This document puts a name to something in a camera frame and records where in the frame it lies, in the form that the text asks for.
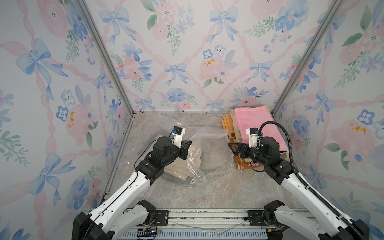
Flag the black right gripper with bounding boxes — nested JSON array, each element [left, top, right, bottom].
[[228, 141, 269, 168]]

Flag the clear plastic vacuum bag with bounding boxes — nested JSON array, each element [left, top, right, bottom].
[[120, 114, 234, 187]]

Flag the pink fleece blanket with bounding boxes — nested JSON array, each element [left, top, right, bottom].
[[234, 106, 288, 152]]

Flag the yellow grey checked blanket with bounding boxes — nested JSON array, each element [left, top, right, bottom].
[[229, 104, 290, 163]]

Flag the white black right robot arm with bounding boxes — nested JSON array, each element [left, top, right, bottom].
[[229, 137, 370, 240]]

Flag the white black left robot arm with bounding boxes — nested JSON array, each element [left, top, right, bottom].
[[71, 136, 192, 240]]

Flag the cream fleece blanket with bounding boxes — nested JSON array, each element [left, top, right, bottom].
[[135, 137, 201, 184]]

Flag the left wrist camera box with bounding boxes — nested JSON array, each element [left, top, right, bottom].
[[172, 126, 186, 149]]

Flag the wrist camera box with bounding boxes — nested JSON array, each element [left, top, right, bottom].
[[246, 128, 259, 148], [172, 126, 186, 149]]

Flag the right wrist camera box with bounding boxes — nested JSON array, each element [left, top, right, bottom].
[[246, 128, 259, 148]]

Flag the left floor aluminium rail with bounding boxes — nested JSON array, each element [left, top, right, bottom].
[[101, 115, 135, 203]]

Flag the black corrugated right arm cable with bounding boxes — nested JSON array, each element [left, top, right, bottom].
[[258, 120, 365, 240]]

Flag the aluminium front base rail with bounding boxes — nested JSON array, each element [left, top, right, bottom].
[[76, 208, 341, 240]]

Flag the left rear aluminium corner post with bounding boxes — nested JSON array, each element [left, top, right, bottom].
[[74, 0, 134, 117]]

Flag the aluminium corner post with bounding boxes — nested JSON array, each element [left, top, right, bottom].
[[74, 0, 134, 117], [271, 0, 345, 119]]

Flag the right rear aluminium corner post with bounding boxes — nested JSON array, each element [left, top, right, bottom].
[[271, 0, 345, 119]]

